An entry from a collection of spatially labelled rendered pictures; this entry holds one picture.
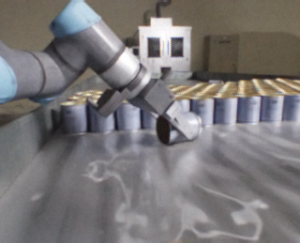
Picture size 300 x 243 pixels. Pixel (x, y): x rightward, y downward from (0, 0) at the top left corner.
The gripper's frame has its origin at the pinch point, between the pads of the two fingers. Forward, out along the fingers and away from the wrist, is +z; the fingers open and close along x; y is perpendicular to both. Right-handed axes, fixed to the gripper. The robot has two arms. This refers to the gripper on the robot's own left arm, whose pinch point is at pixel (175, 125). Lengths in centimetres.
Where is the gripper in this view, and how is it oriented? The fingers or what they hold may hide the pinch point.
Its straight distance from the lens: 56.0
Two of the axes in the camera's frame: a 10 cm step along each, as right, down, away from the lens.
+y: 6.1, -7.7, 1.6
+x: -4.6, -1.9, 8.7
